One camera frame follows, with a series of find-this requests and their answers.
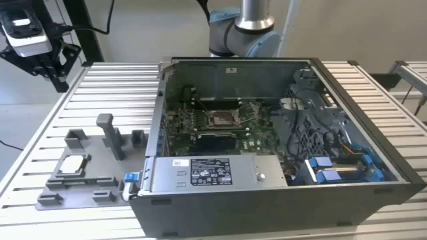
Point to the hard disk in blue carrier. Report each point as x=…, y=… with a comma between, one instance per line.
x=320, y=162
x=328, y=176

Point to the white case sticker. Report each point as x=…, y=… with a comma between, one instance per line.
x=231, y=70

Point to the green motherboard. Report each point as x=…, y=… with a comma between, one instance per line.
x=260, y=140

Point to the silver topped CPU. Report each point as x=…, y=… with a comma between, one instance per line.
x=71, y=163

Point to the black stand post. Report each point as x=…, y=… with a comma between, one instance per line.
x=88, y=45

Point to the CPU socket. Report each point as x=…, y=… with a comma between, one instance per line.
x=223, y=118

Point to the silver power supply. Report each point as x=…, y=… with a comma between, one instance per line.
x=167, y=177

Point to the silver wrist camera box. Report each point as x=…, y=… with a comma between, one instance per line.
x=28, y=42

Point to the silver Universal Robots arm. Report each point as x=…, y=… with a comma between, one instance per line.
x=253, y=15

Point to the thin metal locking lever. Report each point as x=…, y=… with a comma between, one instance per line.
x=201, y=103
x=245, y=120

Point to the black rectangular board component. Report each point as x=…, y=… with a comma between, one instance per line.
x=215, y=145

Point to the aluminium slat side table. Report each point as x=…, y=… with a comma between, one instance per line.
x=409, y=75

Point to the grey parts rack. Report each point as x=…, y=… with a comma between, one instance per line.
x=100, y=172

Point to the black RAM slot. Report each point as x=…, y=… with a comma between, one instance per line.
x=220, y=130
x=215, y=135

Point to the grey metal drive cage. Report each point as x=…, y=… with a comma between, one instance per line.
x=309, y=120

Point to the blue case latch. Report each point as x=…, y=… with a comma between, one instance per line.
x=129, y=177

